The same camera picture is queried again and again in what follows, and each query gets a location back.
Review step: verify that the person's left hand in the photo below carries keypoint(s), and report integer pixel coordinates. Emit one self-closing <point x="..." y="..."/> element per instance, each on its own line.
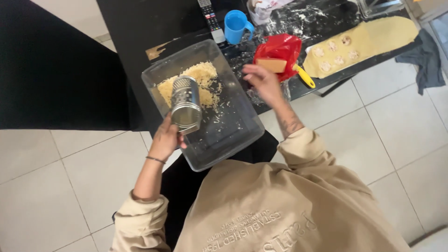
<point x="164" y="140"/>

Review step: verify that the person's right hand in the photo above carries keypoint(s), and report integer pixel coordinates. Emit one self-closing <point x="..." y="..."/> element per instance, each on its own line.
<point x="267" y="87"/>

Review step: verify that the person's right fingers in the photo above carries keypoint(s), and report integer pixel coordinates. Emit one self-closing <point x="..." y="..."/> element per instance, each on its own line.
<point x="252" y="72"/>

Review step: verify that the cylindrical metal grater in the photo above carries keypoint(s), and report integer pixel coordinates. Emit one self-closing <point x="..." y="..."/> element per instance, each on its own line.
<point x="185" y="105"/>

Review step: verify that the yellow cheese block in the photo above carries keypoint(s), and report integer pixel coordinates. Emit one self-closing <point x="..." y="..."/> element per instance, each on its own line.
<point x="271" y="65"/>

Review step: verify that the red plastic bag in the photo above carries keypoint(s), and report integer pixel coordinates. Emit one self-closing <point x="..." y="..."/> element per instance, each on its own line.
<point x="280" y="47"/>

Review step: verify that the clear plastic wrap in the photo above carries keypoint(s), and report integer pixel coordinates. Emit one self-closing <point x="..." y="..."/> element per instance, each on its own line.
<point x="285" y="91"/>

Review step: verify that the pile of grated cheese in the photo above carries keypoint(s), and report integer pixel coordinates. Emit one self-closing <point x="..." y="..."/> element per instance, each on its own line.
<point x="206" y="78"/>

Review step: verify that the blue plastic cup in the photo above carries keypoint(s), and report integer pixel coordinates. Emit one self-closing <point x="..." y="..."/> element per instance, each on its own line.
<point x="234" y="28"/>

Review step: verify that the white plastic bag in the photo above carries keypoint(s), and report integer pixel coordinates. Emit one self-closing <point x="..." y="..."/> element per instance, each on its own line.
<point x="266" y="8"/>

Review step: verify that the grey remote control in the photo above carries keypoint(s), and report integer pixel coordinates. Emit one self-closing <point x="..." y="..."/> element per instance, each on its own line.
<point x="211" y="21"/>

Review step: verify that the clear glass baking dish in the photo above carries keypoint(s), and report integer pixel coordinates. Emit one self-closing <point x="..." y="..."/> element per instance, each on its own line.
<point x="224" y="133"/>

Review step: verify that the group of filling dollops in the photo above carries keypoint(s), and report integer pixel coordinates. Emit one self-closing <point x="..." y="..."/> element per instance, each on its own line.
<point x="338" y="60"/>

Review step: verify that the black trousers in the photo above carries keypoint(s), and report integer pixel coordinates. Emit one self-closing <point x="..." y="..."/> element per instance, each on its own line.
<point x="182" y="189"/>

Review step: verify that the beige sweatshirt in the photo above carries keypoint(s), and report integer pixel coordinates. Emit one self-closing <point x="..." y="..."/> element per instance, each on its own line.
<point x="280" y="206"/>

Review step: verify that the rolled-out dough sheet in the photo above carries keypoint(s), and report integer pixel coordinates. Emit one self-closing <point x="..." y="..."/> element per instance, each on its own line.
<point x="385" y="35"/>

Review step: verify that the grey cloth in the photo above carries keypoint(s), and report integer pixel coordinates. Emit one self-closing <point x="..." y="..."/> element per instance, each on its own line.
<point x="425" y="59"/>

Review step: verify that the black covered furniture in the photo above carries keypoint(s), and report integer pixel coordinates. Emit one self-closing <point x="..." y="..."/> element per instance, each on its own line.
<point x="59" y="70"/>

